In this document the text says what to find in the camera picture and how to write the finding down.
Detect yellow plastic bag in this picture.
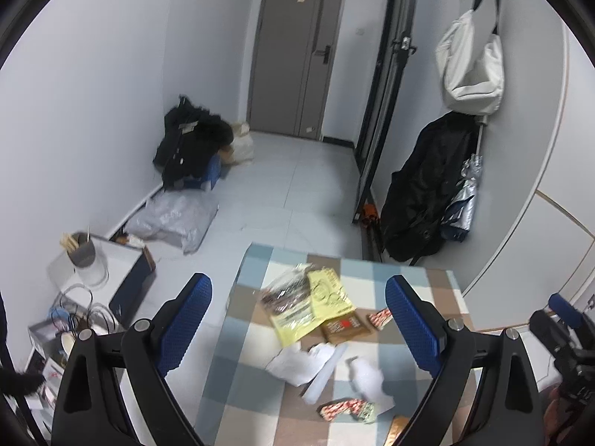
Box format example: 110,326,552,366
270,267,356,348

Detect white plastic strip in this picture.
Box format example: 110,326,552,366
303,345,349,405

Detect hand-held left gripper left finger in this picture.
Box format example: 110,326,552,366
50,273,213,446

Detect orange foil wrapper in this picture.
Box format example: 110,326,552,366
385,416,412,446

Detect white crumpled tissue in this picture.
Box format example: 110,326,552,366
348,357,396,416

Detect black hanging jacket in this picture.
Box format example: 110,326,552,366
379,111,484,265

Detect checkered tablecloth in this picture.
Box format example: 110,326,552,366
195,243,476,446

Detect black framed glass door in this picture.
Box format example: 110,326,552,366
353,0,420,261

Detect brown cardboard snack box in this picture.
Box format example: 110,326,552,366
321,313,373,342

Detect grey cup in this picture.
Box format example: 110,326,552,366
65,237,97,270

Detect black clothes pile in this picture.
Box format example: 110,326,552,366
153,95,235,191

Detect white crumpled paper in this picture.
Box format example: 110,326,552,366
266,341,347,387

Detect beige paper bag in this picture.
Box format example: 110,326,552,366
218,122,255,167

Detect white cloth bag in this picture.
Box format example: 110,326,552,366
441,35,505,115
434,9,490,91

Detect small red white wrapper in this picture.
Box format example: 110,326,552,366
367,307,396,330

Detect crumpled red white wrapper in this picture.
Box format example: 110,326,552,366
317,397,377,423

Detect clear glass jar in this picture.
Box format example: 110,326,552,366
70,251,110,289

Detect white box with blue side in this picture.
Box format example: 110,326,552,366
46,235,157,328

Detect clear crinkled wrapper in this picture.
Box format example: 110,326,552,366
258,264,317,317

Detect orange black tool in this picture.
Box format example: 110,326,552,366
357,202,380,227

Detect blue stool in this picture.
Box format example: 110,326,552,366
183,153,223,191

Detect black fuzzy object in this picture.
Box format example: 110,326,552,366
0,369,47,399

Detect silver folded umbrella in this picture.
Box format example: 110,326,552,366
441,153,485,242

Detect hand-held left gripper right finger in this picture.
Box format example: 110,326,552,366
385,275,543,446

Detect grey door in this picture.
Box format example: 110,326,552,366
246,0,349,140

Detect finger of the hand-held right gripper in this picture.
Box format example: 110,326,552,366
529,309,575,359
547,293,587,335

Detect grey plastic bag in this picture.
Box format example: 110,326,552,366
125,193,219,254

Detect wooden chopsticks bundle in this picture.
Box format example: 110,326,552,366
59,227,91,252

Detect black cable loops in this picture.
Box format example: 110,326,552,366
51,288,125,336

